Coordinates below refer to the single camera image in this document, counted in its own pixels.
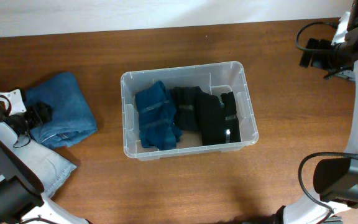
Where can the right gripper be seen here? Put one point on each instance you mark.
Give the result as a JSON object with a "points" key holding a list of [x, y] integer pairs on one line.
{"points": [[321, 61]]}

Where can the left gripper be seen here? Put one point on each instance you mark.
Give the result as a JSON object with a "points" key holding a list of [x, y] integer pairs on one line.
{"points": [[36, 117]]}

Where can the dark blue jeans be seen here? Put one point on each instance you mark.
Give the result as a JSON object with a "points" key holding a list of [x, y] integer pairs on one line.
{"points": [[72, 119]]}

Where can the black garment large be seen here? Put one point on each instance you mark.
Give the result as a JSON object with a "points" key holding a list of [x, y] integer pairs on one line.
{"points": [[217, 119]]}

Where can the teal garment with tape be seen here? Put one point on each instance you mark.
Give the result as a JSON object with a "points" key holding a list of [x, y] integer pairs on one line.
{"points": [[156, 111]]}

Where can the black garment small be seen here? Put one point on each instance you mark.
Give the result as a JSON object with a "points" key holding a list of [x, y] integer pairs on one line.
{"points": [[184, 99]]}

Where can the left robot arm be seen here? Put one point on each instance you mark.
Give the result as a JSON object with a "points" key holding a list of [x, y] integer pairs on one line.
{"points": [[30, 173]]}

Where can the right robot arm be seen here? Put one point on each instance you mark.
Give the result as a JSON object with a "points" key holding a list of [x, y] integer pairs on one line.
{"points": [[329, 180]]}

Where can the light blue folded jeans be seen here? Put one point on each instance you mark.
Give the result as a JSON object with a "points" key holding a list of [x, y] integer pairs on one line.
{"points": [[51, 168]]}

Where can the clear plastic storage bin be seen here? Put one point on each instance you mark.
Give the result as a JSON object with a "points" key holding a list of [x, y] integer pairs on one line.
{"points": [[215, 79]]}

